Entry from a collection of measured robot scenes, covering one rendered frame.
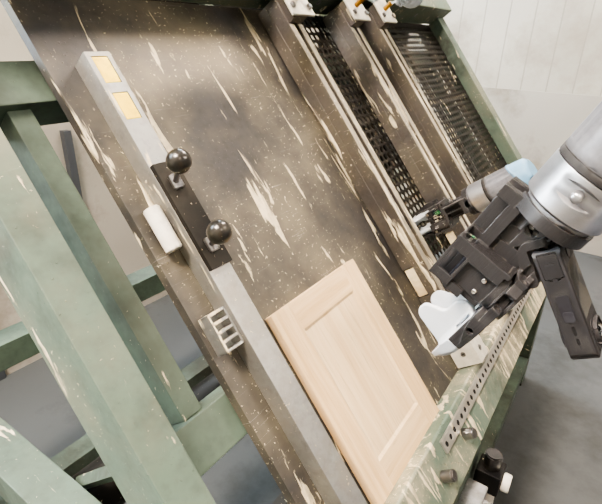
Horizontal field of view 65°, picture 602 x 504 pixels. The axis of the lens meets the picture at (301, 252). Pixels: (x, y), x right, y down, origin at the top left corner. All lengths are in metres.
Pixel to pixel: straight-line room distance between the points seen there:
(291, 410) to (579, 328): 0.49
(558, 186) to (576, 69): 4.19
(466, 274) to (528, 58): 4.23
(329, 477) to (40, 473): 0.68
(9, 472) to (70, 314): 0.69
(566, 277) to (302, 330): 0.56
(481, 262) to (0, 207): 0.57
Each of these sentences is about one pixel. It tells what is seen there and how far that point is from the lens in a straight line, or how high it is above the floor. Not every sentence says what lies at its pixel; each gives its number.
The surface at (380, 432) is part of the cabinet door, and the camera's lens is 1.03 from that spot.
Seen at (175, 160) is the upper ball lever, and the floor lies 1.51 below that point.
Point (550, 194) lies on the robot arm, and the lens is 0.45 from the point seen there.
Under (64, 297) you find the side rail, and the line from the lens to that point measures 0.68.
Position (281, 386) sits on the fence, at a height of 1.14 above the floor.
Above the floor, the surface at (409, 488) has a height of 0.91.
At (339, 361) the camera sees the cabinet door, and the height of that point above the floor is 1.09.
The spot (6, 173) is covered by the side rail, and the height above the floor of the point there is 1.51.
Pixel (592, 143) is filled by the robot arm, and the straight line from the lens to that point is 0.44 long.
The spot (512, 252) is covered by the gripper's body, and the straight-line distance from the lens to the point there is 0.49.
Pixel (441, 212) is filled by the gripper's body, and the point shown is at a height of 1.28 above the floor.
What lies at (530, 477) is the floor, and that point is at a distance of 2.43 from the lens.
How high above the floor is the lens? 1.68
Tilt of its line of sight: 24 degrees down
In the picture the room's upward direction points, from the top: 2 degrees clockwise
